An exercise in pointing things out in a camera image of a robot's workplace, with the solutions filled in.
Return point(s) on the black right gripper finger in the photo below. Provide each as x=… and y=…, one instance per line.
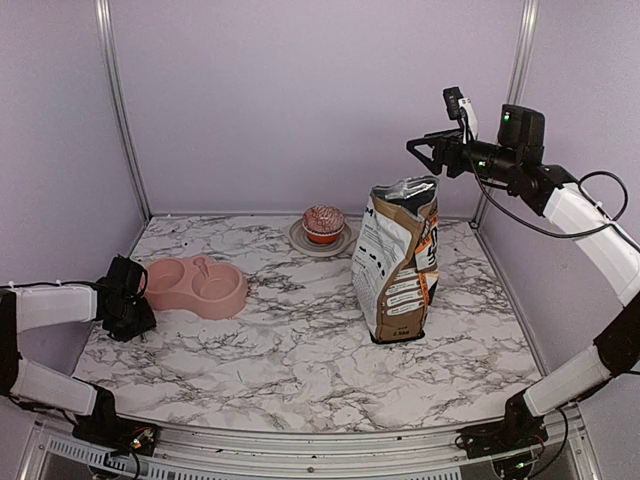
x=429, y=140
x=432, y=161

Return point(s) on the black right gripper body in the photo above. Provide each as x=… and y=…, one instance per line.
x=457, y=164

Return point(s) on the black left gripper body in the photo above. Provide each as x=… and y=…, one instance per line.
x=132, y=322

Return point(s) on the pink double pet feeder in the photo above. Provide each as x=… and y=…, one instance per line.
x=211, y=290

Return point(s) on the white brown pet food bag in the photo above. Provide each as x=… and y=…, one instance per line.
x=394, y=265

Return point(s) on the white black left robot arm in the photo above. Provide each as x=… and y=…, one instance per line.
x=90, y=408

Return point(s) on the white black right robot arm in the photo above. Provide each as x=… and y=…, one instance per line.
x=515, y=165

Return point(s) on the red patterned ceramic bowl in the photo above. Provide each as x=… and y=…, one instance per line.
x=323, y=224

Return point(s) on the white tape roll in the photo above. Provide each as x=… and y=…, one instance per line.
x=299, y=240

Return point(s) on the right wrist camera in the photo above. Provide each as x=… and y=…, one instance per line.
x=459, y=108

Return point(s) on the right aluminium frame post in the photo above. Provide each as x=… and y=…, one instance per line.
x=523, y=51

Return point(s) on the aluminium frame post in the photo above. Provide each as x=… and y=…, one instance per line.
x=523, y=51
x=108, y=45

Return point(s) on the left aluminium frame post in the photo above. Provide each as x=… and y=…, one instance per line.
x=108, y=45

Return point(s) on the aluminium front frame rail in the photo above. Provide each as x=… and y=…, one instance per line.
x=562, y=450

